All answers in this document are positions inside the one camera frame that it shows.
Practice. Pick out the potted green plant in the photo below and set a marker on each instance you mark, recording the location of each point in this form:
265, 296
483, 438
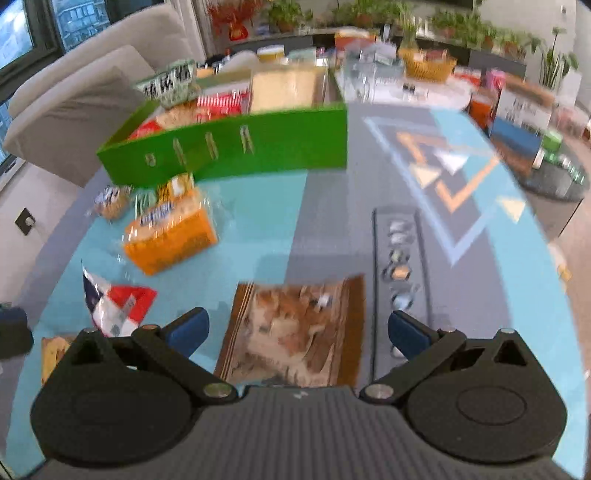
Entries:
489, 34
450, 23
286, 14
364, 11

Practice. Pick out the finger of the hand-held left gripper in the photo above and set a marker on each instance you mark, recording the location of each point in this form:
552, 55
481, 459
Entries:
11, 332

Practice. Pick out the white sofa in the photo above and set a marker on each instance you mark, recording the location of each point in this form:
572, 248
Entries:
138, 32

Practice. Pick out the small yellow snack packet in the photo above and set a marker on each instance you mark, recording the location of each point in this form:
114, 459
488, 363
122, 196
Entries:
178, 184

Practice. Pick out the pink bag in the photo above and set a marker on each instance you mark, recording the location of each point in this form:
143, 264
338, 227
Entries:
495, 81

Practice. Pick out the green cardboard box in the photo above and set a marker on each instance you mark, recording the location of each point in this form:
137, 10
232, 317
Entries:
277, 143

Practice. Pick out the orange box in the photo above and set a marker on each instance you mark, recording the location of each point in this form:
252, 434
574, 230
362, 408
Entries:
353, 39

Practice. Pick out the pale green snack bag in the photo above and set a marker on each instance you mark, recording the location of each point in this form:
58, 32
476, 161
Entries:
171, 83

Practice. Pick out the yellow woven basket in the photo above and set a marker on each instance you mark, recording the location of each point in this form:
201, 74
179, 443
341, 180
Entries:
427, 64

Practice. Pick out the round dark table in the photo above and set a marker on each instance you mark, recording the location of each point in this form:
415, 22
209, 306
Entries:
554, 182

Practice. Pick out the red ornament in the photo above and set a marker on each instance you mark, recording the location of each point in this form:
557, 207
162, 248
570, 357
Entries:
235, 18

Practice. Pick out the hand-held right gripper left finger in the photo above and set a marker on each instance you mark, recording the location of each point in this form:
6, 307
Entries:
191, 327

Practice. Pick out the white printed cardboard box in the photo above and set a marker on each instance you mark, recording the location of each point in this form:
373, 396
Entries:
524, 110

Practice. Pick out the wall socket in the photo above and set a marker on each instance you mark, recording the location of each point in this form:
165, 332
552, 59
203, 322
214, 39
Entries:
25, 221

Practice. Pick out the blue and brown box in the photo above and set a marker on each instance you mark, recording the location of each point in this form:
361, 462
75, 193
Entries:
515, 147

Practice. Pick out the white and yellow tub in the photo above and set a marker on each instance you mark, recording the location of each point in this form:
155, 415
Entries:
270, 53

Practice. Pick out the white sofa cushion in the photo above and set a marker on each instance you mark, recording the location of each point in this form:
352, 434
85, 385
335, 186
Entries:
83, 106

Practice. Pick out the grey tray of round sweets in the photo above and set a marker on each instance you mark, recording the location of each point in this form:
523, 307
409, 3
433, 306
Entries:
383, 240

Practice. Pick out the window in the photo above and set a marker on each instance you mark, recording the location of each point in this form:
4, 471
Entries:
14, 27

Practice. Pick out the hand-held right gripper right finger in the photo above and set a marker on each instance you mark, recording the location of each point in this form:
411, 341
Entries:
406, 332

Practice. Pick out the red white blue snack packet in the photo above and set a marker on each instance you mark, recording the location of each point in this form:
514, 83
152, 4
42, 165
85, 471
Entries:
117, 304

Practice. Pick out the orange-yellow snack packet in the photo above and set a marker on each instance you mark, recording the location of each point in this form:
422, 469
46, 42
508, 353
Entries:
51, 353

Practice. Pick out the small brown snack packet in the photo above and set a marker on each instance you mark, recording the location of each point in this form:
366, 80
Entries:
111, 203

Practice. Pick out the orange bread bag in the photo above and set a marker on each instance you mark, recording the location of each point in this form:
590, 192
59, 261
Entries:
171, 240

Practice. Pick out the grassy plant in glass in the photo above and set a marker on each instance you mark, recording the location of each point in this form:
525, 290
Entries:
408, 27

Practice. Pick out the beige snack packet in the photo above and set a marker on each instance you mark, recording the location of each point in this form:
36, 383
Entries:
178, 116

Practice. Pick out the tall leafy plant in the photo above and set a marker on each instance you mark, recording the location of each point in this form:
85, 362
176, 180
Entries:
558, 60

